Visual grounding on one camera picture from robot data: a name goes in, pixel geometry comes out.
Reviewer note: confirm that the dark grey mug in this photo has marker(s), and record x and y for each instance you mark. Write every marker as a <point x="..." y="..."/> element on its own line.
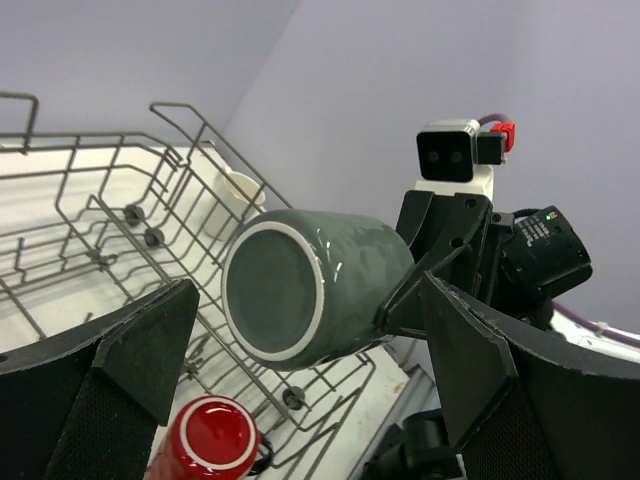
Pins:
<point x="302" y="288"/>

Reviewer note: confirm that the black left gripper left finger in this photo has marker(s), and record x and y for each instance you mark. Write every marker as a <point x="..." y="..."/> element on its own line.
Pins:
<point x="86" y="403"/>

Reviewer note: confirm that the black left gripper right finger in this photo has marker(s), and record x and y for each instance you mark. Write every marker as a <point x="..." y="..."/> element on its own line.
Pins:
<point x="520" y="403"/>

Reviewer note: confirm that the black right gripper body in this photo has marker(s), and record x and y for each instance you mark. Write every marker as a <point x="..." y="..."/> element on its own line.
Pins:
<point x="459" y="239"/>

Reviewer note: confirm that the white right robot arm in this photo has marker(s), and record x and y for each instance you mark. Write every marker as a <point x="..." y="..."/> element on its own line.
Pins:
<point x="546" y="258"/>

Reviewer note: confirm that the grey wire dish rack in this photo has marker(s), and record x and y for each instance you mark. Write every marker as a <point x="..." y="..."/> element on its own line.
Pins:
<point x="92" y="221"/>

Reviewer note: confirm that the white faceted ceramic mug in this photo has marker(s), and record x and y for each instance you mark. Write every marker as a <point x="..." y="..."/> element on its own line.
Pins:
<point x="238" y="198"/>

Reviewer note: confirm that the red mug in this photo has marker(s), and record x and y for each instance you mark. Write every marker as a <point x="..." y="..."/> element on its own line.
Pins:
<point x="212" y="437"/>

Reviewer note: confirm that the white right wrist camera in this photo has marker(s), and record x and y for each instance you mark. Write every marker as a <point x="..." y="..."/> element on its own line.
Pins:
<point x="459" y="156"/>

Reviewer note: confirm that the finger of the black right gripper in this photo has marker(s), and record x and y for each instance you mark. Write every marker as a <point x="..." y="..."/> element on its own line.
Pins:
<point x="404" y="312"/>

